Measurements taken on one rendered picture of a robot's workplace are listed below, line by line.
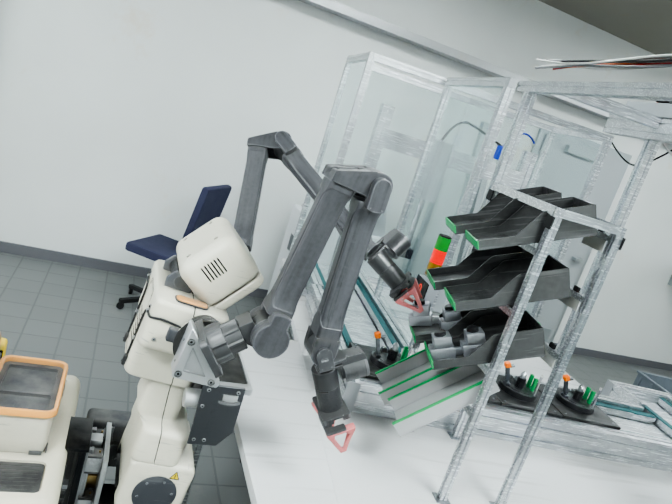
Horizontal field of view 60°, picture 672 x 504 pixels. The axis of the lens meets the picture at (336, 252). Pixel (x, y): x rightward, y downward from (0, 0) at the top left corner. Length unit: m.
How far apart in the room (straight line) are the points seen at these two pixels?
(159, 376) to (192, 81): 3.44
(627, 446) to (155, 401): 1.62
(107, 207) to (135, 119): 0.71
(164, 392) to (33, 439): 0.29
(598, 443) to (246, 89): 3.51
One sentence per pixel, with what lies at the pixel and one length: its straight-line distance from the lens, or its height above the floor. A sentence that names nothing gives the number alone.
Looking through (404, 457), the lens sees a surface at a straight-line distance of 1.75.
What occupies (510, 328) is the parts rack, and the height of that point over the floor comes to 1.36.
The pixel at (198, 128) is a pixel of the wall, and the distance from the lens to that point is 4.67.
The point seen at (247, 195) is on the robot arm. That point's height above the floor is 1.42.
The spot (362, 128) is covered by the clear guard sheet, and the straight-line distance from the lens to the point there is 3.12.
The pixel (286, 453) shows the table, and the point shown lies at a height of 0.86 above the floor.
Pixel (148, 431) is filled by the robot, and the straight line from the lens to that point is 1.47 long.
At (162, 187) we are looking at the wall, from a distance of 4.73.
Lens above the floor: 1.72
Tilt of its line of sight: 13 degrees down
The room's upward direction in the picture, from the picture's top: 18 degrees clockwise
